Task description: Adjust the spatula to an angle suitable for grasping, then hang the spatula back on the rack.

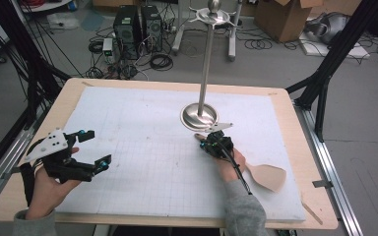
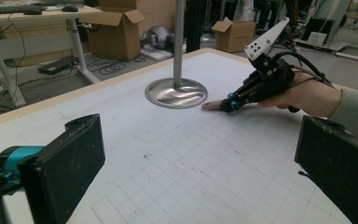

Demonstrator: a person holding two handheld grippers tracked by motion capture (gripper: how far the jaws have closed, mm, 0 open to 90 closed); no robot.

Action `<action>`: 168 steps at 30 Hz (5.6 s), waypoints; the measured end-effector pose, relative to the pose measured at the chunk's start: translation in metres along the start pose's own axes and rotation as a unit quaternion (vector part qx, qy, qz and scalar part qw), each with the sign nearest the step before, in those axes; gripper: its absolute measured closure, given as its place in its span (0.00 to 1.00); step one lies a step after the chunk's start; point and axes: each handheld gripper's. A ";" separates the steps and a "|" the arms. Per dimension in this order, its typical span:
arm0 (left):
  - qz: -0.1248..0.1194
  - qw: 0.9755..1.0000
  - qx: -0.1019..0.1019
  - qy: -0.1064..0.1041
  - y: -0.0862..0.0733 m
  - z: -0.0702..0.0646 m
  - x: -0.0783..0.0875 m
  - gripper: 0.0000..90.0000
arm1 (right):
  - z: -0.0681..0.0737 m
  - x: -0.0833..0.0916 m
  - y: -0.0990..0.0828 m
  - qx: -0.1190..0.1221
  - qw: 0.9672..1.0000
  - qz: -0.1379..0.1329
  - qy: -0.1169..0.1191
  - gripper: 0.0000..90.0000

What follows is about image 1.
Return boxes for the black frame struts with cables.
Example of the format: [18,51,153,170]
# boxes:
[0,0,73,185]

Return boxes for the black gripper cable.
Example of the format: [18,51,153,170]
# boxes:
[220,141,253,197]

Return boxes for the white grid mat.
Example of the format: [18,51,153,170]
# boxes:
[54,86,307,222]

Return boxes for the grey bag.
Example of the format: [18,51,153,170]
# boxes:
[304,12,351,45]

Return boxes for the clear plastic bag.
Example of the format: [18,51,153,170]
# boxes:
[46,12,81,31]

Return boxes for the white stand leg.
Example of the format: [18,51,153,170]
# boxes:
[227,0,244,62]
[171,0,187,56]

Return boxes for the large black computer tower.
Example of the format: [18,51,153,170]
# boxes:
[112,4,143,61]

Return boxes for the steel utensil hanging stand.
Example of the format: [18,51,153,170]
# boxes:
[180,0,240,133]

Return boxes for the brown cardboard box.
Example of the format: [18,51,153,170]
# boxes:
[254,0,325,43]

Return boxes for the person's right hand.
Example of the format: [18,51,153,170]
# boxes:
[214,147,247,183]

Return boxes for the white flat board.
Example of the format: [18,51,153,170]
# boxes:
[298,31,372,60]

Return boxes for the small white power supply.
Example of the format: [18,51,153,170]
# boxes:
[101,37,116,64]

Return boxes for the round white table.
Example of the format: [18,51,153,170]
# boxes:
[19,0,74,14]

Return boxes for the slim black computer tower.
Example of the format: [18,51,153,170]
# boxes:
[140,4,163,53]

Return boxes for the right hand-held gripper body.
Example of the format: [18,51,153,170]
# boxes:
[205,122,235,161]

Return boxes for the grey metal rail bracket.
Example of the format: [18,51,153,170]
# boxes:
[311,179,335,190]

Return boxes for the coiled black cable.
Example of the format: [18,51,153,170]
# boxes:
[149,52,174,72]

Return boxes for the person's left hand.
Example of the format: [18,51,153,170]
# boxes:
[25,147,82,221]

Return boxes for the thin black cable loops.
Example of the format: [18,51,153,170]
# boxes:
[244,37,274,51]

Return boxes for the thin wooden strip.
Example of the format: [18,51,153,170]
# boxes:
[300,200,325,226]

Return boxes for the black wrist strap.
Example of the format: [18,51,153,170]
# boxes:
[19,161,37,208]

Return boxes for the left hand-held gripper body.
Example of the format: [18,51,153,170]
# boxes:
[24,129,96,184]

